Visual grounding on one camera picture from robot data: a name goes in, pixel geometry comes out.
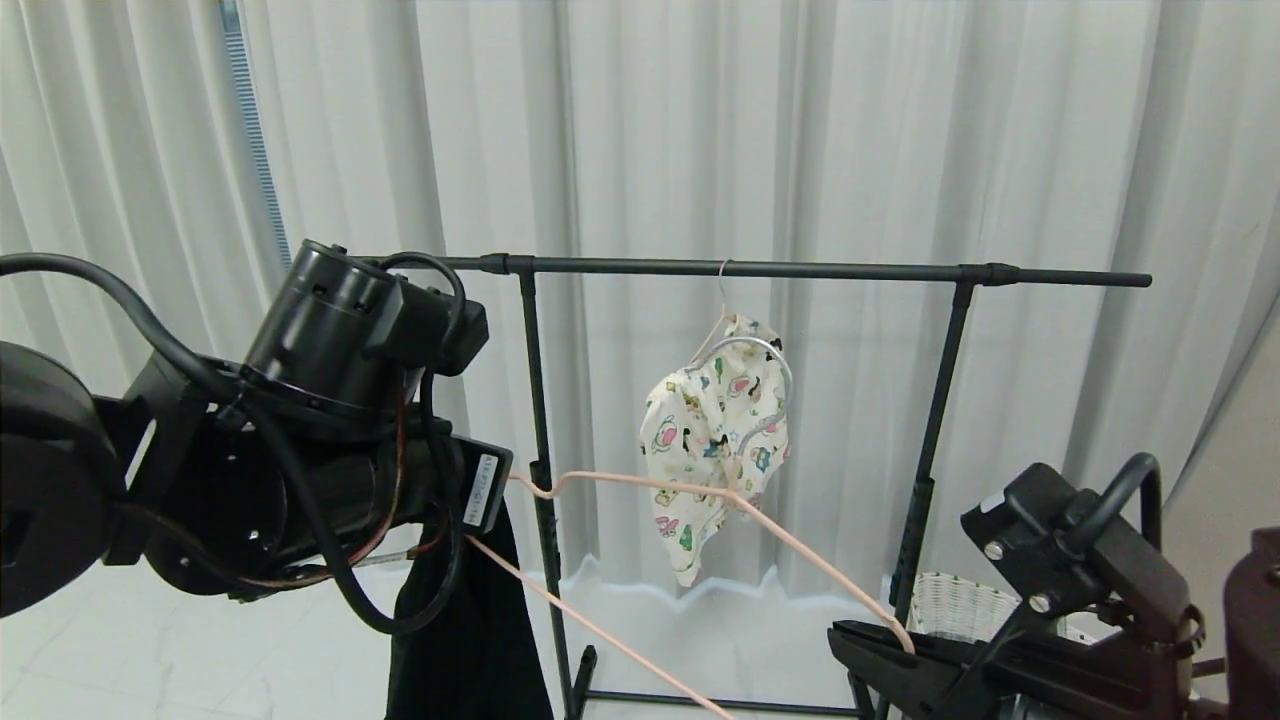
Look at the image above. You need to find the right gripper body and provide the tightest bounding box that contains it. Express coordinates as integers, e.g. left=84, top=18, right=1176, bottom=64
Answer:
left=960, top=632, right=1196, bottom=720

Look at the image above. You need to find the black clothes rack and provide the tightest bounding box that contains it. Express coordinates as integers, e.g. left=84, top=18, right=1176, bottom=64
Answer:
left=380, top=253, right=1153, bottom=720

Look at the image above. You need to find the white laundry basket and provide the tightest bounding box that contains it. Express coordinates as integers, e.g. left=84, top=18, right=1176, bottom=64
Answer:
left=905, top=572, right=1101, bottom=646

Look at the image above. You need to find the cream printed garment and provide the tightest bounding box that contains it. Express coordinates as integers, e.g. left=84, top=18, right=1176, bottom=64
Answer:
left=640, top=313, right=793, bottom=588

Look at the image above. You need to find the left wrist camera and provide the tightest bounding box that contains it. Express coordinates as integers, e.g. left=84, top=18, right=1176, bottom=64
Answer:
left=365, top=262, right=491, bottom=376

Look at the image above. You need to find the black garment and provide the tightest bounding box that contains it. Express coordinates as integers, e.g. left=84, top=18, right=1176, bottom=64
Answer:
left=385, top=500, right=556, bottom=720

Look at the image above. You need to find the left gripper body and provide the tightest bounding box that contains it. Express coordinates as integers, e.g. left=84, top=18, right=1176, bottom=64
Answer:
left=150, top=432, right=513, bottom=599

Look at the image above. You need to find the pink clothes hanger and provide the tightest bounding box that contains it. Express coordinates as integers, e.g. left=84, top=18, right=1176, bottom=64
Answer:
left=465, top=336, right=916, bottom=720
left=688, top=260, right=746, bottom=366

